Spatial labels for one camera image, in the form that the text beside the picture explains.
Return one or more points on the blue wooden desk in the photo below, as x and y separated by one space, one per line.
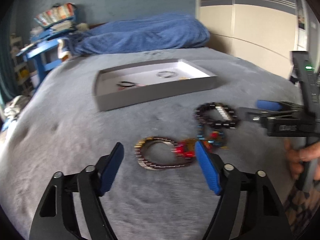
44 42

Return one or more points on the blue blanket on bed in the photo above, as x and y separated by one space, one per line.
160 32

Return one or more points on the silver wire bangle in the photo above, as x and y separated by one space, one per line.
166 74

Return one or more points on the grey bag on floor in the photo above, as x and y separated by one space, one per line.
14 108

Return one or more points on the grey shallow cardboard tray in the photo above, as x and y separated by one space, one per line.
135 83

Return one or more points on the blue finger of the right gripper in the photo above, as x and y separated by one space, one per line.
277 105
258 116

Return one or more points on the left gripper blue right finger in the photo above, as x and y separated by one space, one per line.
264 216

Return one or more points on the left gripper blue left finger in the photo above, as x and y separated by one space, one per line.
55 217

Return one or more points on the pearl hair clip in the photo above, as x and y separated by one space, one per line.
223 113

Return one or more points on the cream wardrobe with grey stripes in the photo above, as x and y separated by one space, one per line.
262 32

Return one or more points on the white shelving rack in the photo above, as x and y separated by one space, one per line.
21 68

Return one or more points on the row of books on shelf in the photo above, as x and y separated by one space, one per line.
57 14

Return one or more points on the person's right hand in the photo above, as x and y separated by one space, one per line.
296 157

